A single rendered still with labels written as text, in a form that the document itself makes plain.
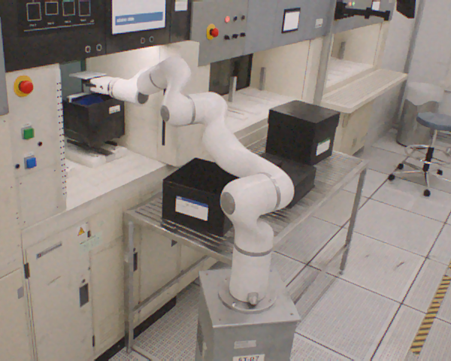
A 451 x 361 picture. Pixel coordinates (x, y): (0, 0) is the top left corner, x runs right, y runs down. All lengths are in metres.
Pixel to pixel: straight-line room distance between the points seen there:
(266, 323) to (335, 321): 1.30
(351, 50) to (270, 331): 3.61
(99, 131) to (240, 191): 0.97
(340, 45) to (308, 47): 1.55
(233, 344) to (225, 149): 0.60
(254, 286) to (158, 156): 0.92
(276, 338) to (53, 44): 1.15
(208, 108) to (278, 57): 1.88
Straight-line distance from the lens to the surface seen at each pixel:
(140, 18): 1.95
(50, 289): 2.02
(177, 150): 2.21
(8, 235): 1.78
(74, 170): 2.15
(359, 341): 2.79
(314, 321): 2.83
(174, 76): 1.70
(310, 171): 2.37
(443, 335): 3.02
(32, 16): 1.63
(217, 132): 1.56
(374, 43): 4.82
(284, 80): 3.50
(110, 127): 2.26
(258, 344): 1.66
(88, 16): 1.77
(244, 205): 1.40
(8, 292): 1.88
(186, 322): 2.71
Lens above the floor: 1.79
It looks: 25 degrees down
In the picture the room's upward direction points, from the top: 5 degrees clockwise
